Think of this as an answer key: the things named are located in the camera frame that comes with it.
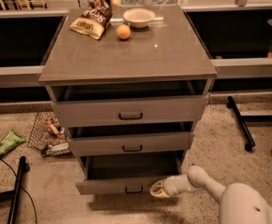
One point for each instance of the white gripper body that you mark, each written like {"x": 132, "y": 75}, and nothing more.
{"x": 169, "y": 188}

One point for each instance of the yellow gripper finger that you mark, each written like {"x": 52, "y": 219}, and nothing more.
{"x": 157, "y": 185}
{"x": 159, "y": 193}

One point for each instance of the grey bottom drawer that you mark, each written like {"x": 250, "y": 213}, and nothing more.
{"x": 127, "y": 173}

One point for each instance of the grey drawer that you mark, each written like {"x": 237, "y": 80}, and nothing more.
{"x": 127, "y": 173}
{"x": 131, "y": 138}
{"x": 131, "y": 103}

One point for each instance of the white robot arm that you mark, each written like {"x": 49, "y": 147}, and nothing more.
{"x": 238, "y": 203}

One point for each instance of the grey middle drawer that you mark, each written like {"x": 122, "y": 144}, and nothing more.
{"x": 131, "y": 138}

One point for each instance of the grey top drawer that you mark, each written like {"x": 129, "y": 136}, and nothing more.
{"x": 131, "y": 103}

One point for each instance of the grey drawer cabinet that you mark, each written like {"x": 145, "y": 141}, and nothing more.
{"x": 166, "y": 50}

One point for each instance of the black stand leg right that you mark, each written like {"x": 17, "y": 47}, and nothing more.
{"x": 242, "y": 120}

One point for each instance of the black stand leg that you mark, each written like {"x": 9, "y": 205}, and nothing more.
{"x": 242, "y": 120}
{"x": 13, "y": 196}

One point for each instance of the black stand leg left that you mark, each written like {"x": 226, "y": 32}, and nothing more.
{"x": 13, "y": 196}

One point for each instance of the green snack bag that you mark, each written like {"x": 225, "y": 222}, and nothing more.
{"x": 10, "y": 141}

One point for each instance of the orange fruit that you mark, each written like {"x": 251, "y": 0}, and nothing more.
{"x": 123, "y": 32}

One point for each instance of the white bowl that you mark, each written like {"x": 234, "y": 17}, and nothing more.
{"x": 139, "y": 17}

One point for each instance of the brown chip bag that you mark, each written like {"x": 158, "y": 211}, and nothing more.
{"x": 94, "y": 20}

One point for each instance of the wire basket with items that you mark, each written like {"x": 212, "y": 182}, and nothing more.
{"x": 48, "y": 137}

